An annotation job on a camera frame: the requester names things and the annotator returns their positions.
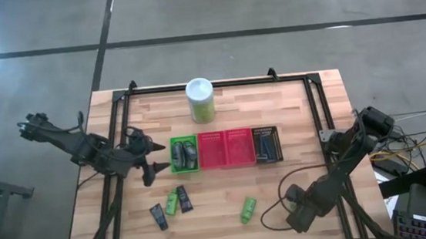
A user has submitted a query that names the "yellow cable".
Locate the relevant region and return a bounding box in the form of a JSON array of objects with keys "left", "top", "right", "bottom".
[{"left": 368, "top": 142, "right": 426, "bottom": 174}]

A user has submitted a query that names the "white paper sheet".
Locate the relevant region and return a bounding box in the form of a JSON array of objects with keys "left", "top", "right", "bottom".
[{"left": 374, "top": 168, "right": 401, "bottom": 222}]

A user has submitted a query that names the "black power adapter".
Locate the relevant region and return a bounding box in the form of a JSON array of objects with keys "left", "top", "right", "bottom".
[{"left": 371, "top": 155, "right": 411, "bottom": 179}]

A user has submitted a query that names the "black aluminium table frame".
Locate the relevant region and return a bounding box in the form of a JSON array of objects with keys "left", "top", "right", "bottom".
[{"left": 53, "top": 58, "right": 394, "bottom": 239}]

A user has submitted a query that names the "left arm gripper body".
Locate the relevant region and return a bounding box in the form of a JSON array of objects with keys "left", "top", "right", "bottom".
[{"left": 120, "top": 126, "right": 159, "bottom": 189}]

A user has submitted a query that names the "black plastic basket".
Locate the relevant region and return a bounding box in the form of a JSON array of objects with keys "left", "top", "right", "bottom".
[{"left": 251, "top": 124, "right": 285, "bottom": 166}]

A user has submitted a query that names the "green plastic basket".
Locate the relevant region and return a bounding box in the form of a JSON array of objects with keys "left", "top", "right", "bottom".
[{"left": 167, "top": 134, "right": 201, "bottom": 175}]

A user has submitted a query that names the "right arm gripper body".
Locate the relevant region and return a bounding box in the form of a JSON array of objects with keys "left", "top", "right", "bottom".
[{"left": 283, "top": 198, "right": 323, "bottom": 236}]

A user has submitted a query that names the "red plastic basket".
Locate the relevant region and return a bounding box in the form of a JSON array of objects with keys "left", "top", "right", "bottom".
[
  {"left": 196, "top": 130, "right": 229, "bottom": 171},
  {"left": 223, "top": 127, "right": 257, "bottom": 169}
]

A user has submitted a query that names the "white-lidded green wipes canister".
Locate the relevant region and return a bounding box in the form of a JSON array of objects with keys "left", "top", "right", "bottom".
[{"left": 183, "top": 76, "right": 218, "bottom": 126}]

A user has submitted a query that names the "dark travel tube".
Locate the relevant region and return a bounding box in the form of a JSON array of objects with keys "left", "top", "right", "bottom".
[
  {"left": 149, "top": 203, "right": 169, "bottom": 233},
  {"left": 175, "top": 183, "right": 195, "bottom": 214}
]

